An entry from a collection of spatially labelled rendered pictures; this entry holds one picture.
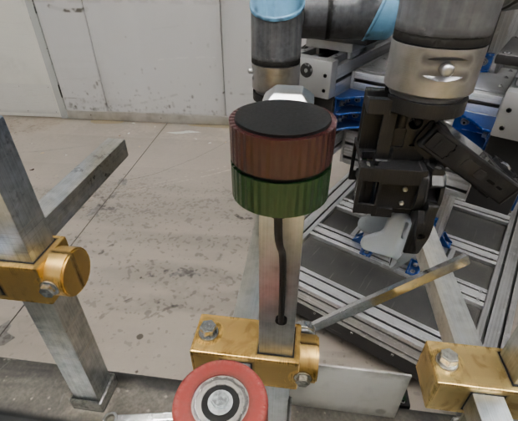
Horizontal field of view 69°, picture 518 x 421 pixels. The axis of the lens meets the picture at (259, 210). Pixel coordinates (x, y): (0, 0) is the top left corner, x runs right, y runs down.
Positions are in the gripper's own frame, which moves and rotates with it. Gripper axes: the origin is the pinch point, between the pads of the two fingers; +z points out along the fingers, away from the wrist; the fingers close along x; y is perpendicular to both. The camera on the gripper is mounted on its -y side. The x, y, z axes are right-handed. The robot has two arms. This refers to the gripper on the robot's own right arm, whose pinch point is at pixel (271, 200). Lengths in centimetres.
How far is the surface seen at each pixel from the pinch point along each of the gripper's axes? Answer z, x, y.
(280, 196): -27.8, -4.3, -40.9
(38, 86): 56, 216, 226
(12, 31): 14, 221, 226
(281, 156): -30, -4, -41
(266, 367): -3.0, -3.2, -35.6
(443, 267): -9.9, -21.5, -25.5
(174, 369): 83, 34, 13
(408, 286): -7.7, -18.2, -26.5
